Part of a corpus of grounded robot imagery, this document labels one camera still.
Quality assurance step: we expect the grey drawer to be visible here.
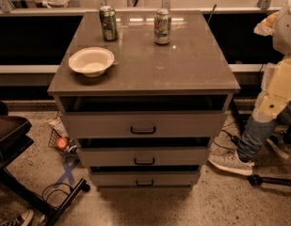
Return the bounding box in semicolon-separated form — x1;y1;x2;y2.
89;172;200;187
60;112;227;138
77;147;206;167

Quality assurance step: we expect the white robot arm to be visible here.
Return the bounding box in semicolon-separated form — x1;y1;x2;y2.
252;0;291;122

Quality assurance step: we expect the grey drawer cabinet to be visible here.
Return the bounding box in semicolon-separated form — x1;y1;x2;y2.
47;9;241;191

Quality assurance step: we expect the blue jeans leg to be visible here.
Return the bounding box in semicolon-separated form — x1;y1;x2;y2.
237;102;291;162

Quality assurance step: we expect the grey knit sneaker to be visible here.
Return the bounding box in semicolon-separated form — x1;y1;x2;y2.
208;151;254;176

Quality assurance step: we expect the black chair leg caster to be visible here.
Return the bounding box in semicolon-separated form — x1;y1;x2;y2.
248;174;291;186

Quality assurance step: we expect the white green soda can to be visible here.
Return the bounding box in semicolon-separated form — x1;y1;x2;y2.
154;8;171;45

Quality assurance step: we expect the dark green soda can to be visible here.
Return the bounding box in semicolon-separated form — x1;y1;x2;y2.
99;6;118;41

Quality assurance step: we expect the white paper bowl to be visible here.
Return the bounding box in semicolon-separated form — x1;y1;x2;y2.
69;47;114;77

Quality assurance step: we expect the red apple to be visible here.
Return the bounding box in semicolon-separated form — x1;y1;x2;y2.
56;137;69;151

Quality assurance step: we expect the blue tape cross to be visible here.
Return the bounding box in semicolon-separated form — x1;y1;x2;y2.
57;159;79;185

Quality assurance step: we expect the black white canvas sneaker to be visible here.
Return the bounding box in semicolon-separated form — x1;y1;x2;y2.
0;209;34;226

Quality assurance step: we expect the black wire basket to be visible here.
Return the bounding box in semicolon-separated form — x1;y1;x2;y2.
48;130;77;158

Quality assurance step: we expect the black floor cable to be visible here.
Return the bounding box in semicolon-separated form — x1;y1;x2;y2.
40;182;75;209

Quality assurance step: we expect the black cart frame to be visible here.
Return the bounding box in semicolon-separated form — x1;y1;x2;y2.
0;101;84;226

